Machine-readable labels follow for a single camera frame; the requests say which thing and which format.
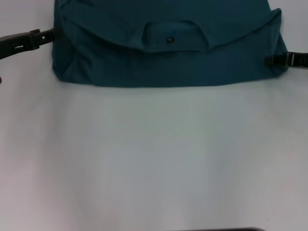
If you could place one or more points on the teal FREE print T-shirt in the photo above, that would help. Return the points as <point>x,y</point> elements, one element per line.
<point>168,60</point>

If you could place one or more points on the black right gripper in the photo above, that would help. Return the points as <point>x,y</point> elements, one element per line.
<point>300,60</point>

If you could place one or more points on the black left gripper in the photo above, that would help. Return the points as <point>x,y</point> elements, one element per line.
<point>16,44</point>

